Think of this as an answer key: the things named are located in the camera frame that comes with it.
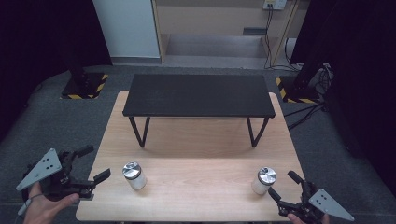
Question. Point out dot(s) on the black stand with striped base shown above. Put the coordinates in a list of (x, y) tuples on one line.
[(299, 90), (82, 84)]

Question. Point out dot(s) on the white panel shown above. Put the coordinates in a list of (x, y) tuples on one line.
[(127, 28)]

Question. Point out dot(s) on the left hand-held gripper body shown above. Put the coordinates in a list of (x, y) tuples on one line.
[(40, 169)]

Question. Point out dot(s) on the black shelf rack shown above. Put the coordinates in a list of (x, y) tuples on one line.
[(199, 95)]

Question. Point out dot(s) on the white wall socket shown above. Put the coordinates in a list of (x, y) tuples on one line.
[(275, 3)]

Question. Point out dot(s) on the black curtain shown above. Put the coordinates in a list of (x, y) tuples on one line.
[(361, 62), (40, 40)]

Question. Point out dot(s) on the person's left hand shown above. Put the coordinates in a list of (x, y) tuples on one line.
[(43, 210)]

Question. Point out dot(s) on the glass jar with white powder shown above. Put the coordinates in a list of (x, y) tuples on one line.
[(134, 175), (264, 180)]

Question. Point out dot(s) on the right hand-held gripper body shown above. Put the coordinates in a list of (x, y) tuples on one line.
[(323, 202)]

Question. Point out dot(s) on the person's right hand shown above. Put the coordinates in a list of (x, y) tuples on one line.
[(294, 219)]

